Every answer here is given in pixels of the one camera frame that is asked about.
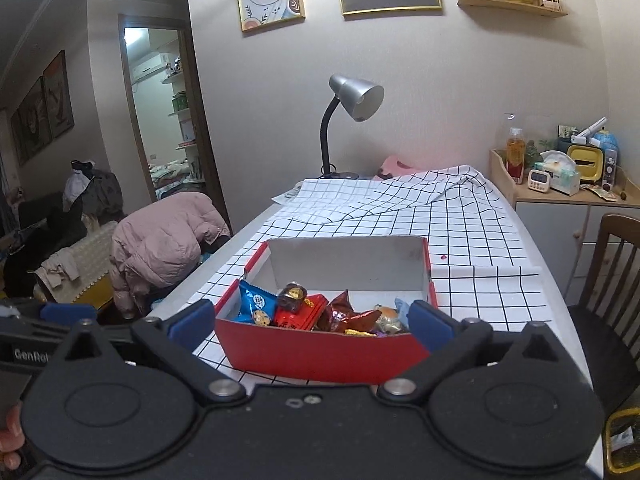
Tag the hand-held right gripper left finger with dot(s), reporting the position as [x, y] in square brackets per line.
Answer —
[192, 320]

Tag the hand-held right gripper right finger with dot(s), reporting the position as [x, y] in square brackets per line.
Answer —
[429, 322]

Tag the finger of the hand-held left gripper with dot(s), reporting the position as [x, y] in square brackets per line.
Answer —
[67, 313]
[30, 331]

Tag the green orange pastry packet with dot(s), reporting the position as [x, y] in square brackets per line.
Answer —
[389, 317]

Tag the blue cookie packet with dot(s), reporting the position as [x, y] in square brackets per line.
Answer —
[255, 305]

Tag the brown red foil packet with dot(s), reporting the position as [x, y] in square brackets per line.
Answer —
[347, 312]

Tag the small brown chocolate snack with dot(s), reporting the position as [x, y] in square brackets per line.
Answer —
[292, 296]

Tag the large red snack packet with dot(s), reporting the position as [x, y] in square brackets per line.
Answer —
[300, 316]

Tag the red cardboard box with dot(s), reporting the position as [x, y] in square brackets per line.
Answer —
[310, 355]

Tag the person's left hand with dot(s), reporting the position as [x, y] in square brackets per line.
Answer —
[10, 440]

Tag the cream quilted seat cover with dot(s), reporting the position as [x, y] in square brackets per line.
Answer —
[90, 255]

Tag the pink puffer jacket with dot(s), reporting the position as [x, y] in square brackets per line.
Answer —
[160, 240]

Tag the white checked tablecloth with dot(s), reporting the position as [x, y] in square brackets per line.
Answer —
[475, 240]

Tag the pile of dark clothes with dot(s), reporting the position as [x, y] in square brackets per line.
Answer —
[97, 190]

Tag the wooden side cabinet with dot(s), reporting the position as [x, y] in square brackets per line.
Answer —
[545, 230]

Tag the bed with patterned bedding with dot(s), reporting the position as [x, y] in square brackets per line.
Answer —
[175, 172]

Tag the printed paper sheet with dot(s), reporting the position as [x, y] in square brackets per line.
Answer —
[287, 195]

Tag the pink pouch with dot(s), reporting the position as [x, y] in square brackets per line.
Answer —
[397, 166]

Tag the white kitchen timer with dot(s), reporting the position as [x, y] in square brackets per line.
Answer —
[539, 180]

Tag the orange drink bottle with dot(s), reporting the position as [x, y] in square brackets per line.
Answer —
[515, 155]

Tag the tissue pack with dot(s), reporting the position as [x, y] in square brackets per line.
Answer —
[557, 172]

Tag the small green plant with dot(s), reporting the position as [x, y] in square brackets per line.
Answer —
[533, 151]

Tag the brown wooden chair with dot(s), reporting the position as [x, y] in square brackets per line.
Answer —
[620, 230]

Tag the clear glass dome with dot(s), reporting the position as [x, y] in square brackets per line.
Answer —
[507, 121]

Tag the yellow tissue box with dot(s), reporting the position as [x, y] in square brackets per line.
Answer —
[586, 165]

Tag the yellow waste bin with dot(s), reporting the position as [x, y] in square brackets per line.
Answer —
[620, 442]

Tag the silver desk lamp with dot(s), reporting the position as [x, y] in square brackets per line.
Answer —
[362, 100]

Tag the white handheld device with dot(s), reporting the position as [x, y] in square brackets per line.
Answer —
[590, 129]

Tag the white air conditioner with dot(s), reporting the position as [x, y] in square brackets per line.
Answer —
[149, 66]

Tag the wooden door frame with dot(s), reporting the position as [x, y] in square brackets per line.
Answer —
[210, 160]

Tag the dark framed wall painting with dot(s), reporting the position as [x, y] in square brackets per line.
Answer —
[35, 120]
[17, 137]
[59, 95]

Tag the white wall shelves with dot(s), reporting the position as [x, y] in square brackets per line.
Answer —
[181, 110]

